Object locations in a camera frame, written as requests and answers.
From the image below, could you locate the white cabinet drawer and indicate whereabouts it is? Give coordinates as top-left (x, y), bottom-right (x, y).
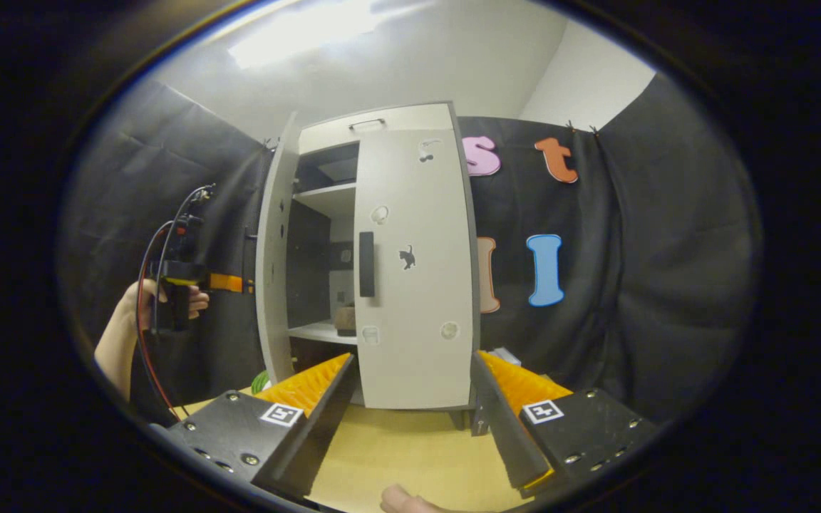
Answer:
top-left (299, 103), bottom-right (454, 154)

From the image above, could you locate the white shoe cabinet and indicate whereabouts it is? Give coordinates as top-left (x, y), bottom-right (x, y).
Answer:
top-left (255, 102), bottom-right (482, 432)

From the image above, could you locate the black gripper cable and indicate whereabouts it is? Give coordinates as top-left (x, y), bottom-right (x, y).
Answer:
top-left (154, 184), bottom-right (215, 336)

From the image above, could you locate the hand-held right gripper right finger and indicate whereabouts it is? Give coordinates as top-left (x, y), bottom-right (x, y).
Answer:
top-left (469, 349), bottom-right (661, 499)

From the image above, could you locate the white cabinet shelf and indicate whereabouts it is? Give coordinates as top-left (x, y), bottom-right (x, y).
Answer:
top-left (288, 322), bottom-right (358, 346)
top-left (293, 183), bottom-right (358, 218)

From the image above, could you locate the white cabinet door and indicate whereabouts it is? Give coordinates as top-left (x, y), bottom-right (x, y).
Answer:
top-left (255, 112), bottom-right (302, 385)
top-left (353, 128), bottom-right (479, 412)

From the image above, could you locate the red gripper cable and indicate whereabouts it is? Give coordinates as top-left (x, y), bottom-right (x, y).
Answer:
top-left (136, 219), bottom-right (183, 421)

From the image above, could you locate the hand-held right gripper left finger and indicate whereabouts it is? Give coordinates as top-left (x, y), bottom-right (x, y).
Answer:
top-left (168, 353), bottom-right (358, 499)

